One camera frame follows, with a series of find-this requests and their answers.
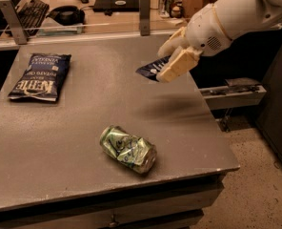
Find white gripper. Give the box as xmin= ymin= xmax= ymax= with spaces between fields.
xmin=156 ymin=4 xmax=232 ymax=83

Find blue rxbar blueberry wrapper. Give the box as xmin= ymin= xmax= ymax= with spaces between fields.
xmin=135 ymin=56 xmax=170 ymax=81

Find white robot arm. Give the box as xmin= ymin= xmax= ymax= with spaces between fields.
xmin=156 ymin=0 xmax=282 ymax=83

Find silver drink can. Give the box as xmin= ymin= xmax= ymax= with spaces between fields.
xmin=158 ymin=0 xmax=174 ymax=17

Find crushed green soda can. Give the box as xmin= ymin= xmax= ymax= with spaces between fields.
xmin=100 ymin=125 xmax=157 ymax=174

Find small round brown jar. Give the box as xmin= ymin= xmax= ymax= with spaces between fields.
xmin=171 ymin=6 xmax=182 ymax=18

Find black laptop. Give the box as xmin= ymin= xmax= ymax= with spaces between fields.
xmin=92 ymin=0 xmax=139 ymax=12

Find black headphones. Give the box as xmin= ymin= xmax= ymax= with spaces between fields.
xmin=48 ymin=6 xmax=85 ymax=26

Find blue Kettle chips bag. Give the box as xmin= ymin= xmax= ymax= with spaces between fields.
xmin=8 ymin=53 xmax=71 ymax=102

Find black keyboard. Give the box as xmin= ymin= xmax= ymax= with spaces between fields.
xmin=17 ymin=0 xmax=50 ymax=36

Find grey metal bracket middle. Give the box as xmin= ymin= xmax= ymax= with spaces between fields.
xmin=139 ymin=0 xmax=151 ymax=36

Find grey metal bracket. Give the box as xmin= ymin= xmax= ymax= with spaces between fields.
xmin=139 ymin=0 xmax=151 ymax=36
xmin=0 ymin=0 xmax=29 ymax=45

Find grey drawer with handle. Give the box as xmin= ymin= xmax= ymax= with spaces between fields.
xmin=0 ymin=182 xmax=224 ymax=229

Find grey metal bracket left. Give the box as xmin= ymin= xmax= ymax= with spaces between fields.
xmin=0 ymin=0 xmax=29 ymax=45

